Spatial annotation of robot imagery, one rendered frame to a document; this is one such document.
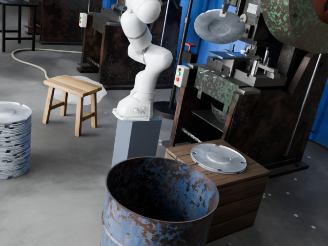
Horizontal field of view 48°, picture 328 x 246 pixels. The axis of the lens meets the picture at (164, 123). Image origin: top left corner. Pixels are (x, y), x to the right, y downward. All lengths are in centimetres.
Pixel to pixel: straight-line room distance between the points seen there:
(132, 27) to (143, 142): 64
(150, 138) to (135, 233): 85
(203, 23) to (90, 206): 119
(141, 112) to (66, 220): 66
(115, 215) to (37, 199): 84
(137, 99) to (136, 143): 24
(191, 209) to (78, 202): 69
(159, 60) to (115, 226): 87
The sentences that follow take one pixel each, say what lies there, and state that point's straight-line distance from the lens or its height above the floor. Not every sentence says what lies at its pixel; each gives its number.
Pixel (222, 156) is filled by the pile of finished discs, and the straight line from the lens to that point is 193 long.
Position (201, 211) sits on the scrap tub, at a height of 33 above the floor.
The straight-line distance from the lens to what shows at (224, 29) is 220.
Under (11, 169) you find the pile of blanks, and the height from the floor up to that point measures 5.
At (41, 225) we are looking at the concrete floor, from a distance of 189.
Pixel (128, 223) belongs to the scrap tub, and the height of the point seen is 43.
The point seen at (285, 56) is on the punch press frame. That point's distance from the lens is 252.
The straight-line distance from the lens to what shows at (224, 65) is 238.
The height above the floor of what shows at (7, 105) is 34.
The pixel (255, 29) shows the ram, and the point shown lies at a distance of 235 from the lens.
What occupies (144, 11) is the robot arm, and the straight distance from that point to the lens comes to 161.
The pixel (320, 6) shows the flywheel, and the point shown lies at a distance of 219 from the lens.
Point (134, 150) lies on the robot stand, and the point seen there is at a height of 28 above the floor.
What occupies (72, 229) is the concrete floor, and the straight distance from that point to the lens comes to 187.
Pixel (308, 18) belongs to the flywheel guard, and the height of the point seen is 109.
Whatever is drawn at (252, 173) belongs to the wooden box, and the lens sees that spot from 190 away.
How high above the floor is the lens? 121
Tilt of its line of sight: 23 degrees down
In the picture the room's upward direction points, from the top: 11 degrees clockwise
